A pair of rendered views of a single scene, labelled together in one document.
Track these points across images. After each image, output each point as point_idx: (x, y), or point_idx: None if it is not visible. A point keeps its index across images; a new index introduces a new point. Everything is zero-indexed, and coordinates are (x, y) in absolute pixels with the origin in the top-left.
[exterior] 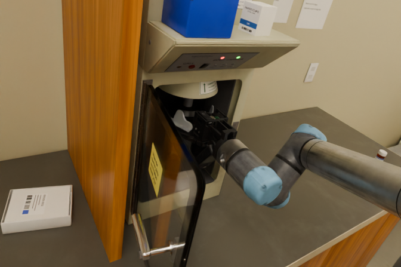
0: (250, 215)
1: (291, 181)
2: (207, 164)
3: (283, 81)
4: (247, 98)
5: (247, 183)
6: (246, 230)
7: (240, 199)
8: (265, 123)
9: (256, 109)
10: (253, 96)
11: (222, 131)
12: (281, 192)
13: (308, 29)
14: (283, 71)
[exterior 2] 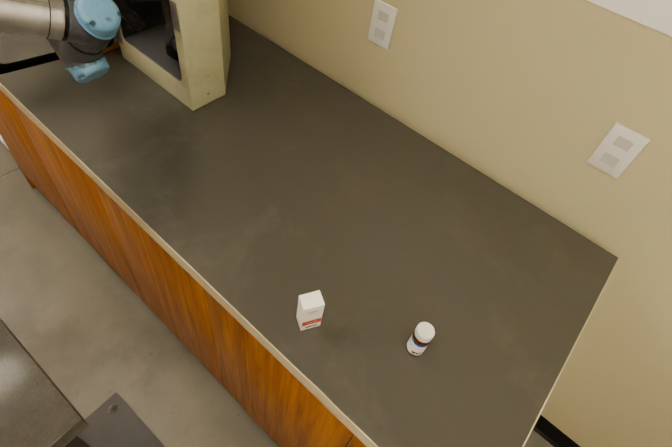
0: (167, 139)
1: (62, 42)
2: (128, 23)
3: (521, 117)
4: (432, 98)
5: None
6: (140, 136)
7: (192, 129)
8: (424, 156)
9: (452, 135)
10: (446, 103)
11: None
12: (58, 47)
13: (613, 15)
14: (522, 92)
